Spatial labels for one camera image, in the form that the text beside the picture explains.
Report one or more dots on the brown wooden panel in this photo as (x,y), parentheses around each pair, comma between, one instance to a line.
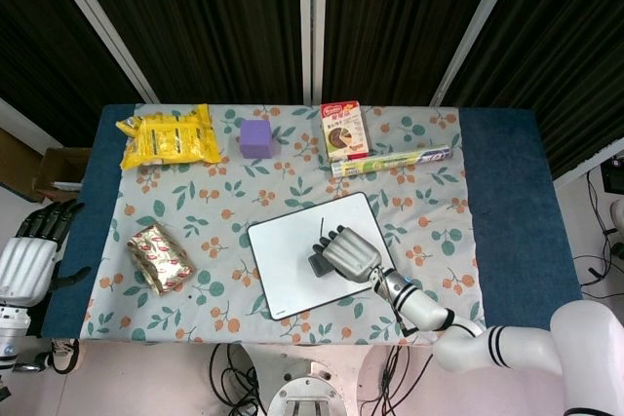
(14,158)

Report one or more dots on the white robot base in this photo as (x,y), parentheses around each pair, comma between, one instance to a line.
(307,391)

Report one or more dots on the yellow snack bag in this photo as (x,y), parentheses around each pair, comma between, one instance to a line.
(170,138)

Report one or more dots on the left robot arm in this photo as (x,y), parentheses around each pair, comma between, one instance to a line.
(12,333)

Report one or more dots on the white frame post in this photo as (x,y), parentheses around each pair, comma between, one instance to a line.
(97,21)
(312,21)
(480,11)

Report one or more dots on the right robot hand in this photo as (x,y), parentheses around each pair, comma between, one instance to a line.
(353,255)

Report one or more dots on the red and white biscuit box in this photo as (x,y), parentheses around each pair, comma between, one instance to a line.
(345,133)

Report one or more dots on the white board with black frame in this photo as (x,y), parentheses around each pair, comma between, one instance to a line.
(283,260)

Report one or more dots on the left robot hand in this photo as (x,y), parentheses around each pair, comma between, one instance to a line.
(27,267)

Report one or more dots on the black pleated curtain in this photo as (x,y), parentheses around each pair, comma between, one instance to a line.
(29,46)
(575,46)
(205,21)
(400,21)

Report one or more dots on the purple foam cube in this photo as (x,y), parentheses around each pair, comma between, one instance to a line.
(256,140)

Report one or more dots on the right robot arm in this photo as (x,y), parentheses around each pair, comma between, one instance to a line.
(424,309)

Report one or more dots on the floral tablecloth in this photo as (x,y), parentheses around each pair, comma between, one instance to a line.
(219,192)

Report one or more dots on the grey whiteboard eraser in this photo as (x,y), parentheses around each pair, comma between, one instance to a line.
(319,267)

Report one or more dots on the cling film roll box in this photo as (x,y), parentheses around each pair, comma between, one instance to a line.
(390,162)

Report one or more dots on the blue table mat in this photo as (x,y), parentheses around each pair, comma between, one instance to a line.
(512,182)

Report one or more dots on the beige sneaker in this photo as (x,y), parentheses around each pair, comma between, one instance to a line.
(66,357)

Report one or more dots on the gold foil tea packet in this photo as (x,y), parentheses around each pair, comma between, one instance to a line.
(161,260)

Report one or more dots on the cardboard box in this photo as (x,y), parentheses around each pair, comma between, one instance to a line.
(58,167)

